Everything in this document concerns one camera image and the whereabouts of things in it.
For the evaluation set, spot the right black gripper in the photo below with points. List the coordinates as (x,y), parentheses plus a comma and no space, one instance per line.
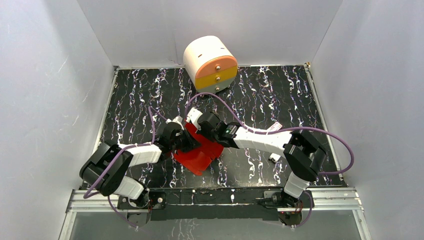
(201,130)

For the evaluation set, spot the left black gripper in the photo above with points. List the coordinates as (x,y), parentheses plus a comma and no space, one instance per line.
(187,142)

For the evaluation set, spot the red paper box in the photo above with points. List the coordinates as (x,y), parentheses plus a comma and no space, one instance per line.
(199,158)

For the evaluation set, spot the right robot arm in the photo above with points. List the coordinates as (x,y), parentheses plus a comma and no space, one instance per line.
(304,154)

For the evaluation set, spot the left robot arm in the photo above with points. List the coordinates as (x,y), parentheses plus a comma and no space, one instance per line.
(106,170)

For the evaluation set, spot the round three-drawer cabinet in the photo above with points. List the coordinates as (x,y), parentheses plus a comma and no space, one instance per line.
(209,64)

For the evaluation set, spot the small red white card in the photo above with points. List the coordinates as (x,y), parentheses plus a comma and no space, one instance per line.
(275,127)

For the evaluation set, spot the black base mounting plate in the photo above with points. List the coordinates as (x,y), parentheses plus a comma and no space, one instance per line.
(284,215)

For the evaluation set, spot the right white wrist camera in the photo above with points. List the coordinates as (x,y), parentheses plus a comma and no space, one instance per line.
(193,117)

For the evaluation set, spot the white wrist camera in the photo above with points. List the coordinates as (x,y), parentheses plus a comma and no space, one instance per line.
(193,117)
(178,120)

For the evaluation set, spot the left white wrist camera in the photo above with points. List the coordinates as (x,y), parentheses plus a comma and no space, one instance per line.
(178,120)

